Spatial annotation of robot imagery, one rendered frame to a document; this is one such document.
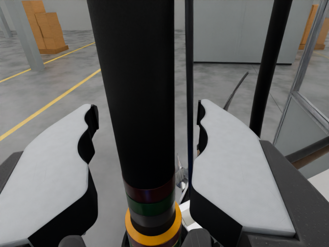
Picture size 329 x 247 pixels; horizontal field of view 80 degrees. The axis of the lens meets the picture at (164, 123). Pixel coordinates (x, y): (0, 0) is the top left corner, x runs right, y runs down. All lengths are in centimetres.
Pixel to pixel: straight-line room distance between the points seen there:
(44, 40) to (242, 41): 638
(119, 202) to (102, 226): 25
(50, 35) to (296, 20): 726
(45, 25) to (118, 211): 715
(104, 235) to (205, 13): 499
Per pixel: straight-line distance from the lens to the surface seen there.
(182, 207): 20
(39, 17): 832
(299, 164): 29
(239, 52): 573
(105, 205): 199
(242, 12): 560
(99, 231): 187
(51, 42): 831
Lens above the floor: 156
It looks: 33 degrees down
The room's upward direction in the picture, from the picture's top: 2 degrees counter-clockwise
